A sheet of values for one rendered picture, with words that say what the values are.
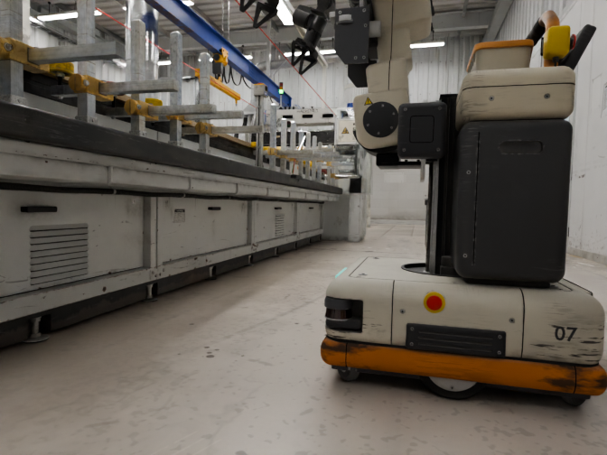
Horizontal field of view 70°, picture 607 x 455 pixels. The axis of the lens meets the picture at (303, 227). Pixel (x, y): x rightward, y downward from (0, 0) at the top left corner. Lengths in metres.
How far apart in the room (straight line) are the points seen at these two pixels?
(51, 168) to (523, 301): 1.28
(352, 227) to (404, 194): 6.37
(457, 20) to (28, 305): 10.91
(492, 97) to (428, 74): 11.34
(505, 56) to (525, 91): 0.21
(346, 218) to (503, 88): 4.80
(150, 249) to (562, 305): 1.64
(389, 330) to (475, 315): 0.21
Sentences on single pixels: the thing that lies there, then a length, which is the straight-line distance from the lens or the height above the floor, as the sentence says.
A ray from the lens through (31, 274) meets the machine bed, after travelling 1.67.
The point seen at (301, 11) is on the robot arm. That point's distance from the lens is 1.80.
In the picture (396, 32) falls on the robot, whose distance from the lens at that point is 1.43.
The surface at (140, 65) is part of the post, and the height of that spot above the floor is 0.95.
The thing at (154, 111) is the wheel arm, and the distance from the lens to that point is 1.70.
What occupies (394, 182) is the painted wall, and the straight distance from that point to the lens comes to 12.00.
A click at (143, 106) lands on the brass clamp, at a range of 1.69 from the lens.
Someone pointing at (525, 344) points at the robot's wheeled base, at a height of 0.16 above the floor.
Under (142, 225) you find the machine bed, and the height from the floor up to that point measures 0.36.
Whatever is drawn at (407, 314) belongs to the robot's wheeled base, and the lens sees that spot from 1.12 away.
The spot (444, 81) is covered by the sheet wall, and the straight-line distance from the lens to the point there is 12.43.
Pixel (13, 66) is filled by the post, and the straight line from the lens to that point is 1.32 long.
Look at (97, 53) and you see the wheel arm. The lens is 1.21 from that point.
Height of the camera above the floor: 0.47
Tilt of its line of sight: 3 degrees down
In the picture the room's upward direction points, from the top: 1 degrees clockwise
